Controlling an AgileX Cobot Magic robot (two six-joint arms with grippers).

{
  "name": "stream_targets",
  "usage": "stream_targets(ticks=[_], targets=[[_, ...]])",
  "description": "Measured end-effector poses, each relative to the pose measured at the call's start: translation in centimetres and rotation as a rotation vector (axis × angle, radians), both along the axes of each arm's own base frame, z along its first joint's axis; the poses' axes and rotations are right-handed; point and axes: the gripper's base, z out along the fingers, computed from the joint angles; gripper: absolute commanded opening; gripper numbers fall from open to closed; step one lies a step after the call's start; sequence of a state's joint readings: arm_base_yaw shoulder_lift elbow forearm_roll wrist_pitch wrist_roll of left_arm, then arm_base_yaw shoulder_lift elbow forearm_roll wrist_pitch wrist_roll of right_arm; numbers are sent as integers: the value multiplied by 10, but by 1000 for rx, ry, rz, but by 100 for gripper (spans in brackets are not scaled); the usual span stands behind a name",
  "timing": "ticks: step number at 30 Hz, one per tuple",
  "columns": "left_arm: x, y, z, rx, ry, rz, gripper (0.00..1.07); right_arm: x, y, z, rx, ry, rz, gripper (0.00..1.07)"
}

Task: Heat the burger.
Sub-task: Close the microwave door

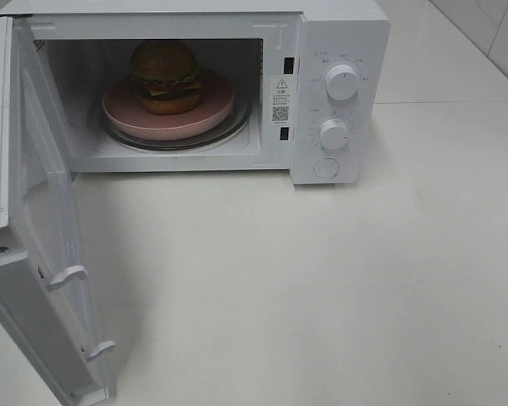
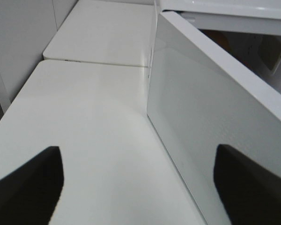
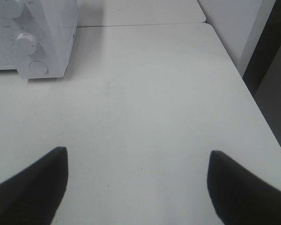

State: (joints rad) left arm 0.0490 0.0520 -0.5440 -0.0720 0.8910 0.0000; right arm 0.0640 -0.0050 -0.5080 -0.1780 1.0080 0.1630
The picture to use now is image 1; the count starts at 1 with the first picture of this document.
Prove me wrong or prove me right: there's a white round door button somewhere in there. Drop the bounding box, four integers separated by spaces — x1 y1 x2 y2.
313 158 340 179

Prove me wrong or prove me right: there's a white timer knob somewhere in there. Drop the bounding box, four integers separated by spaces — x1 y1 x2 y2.
318 119 350 151

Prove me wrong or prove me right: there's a burger with lettuce and tomato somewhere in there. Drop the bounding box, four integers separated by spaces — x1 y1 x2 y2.
129 40 202 115

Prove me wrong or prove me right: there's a pink round plate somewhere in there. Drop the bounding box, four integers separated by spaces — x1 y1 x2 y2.
102 70 235 140

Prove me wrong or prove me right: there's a white microwave door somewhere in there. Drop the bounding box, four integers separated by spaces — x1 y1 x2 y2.
0 16 114 405

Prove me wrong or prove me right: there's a white warning label sticker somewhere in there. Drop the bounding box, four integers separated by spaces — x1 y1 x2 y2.
270 75 292 124

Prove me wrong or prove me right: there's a white microwave oven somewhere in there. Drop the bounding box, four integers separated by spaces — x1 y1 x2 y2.
0 1 390 184

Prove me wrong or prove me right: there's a white upper power knob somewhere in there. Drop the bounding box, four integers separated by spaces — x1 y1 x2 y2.
323 60 361 102

